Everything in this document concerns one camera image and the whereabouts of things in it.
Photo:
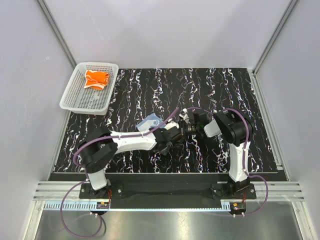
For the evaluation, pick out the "black marble pattern mat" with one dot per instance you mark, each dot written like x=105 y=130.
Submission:
x=141 y=92

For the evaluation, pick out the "small electronics box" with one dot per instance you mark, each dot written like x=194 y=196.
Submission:
x=103 y=204
x=238 y=207

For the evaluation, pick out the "left small electronics box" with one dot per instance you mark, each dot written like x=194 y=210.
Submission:
x=103 y=204

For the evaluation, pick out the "light blue towel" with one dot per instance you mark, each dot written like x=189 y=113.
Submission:
x=151 y=121

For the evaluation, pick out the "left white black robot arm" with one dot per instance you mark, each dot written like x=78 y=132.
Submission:
x=98 y=149

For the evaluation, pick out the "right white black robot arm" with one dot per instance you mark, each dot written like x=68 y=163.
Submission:
x=237 y=131

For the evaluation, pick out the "white plastic basket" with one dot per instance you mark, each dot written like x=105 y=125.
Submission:
x=80 y=100

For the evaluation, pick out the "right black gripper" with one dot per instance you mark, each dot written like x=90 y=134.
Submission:
x=183 y=126

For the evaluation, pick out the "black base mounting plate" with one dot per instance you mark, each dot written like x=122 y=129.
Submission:
x=211 y=178

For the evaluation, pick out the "orange white patterned towel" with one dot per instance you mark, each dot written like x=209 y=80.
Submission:
x=97 y=80

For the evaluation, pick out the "aluminium frame rail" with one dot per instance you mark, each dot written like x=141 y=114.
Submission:
x=275 y=190

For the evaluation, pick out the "slotted cable duct rail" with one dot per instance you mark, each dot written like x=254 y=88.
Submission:
x=116 y=206

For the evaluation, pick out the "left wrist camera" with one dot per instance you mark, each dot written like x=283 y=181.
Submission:
x=171 y=124

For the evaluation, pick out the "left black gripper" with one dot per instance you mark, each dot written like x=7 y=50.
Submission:
x=165 y=151

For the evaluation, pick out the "right small electronics box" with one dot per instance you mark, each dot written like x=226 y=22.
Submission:
x=238 y=207

